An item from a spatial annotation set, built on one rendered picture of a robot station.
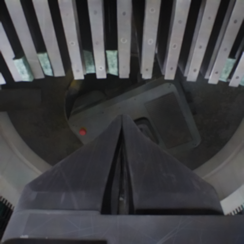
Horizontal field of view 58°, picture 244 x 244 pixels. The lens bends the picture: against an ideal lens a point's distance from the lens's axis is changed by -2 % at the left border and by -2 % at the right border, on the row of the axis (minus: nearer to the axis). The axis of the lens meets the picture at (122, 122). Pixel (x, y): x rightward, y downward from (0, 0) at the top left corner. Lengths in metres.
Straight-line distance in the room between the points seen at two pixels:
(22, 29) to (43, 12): 0.03
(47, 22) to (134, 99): 0.93
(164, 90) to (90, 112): 0.40
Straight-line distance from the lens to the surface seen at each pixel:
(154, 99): 1.13
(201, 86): 1.50
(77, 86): 1.42
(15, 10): 0.23
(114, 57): 0.21
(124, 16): 0.20
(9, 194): 1.56
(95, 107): 1.19
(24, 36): 0.24
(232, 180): 1.78
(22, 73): 0.24
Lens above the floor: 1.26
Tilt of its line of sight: 53 degrees down
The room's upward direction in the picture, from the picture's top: 178 degrees counter-clockwise
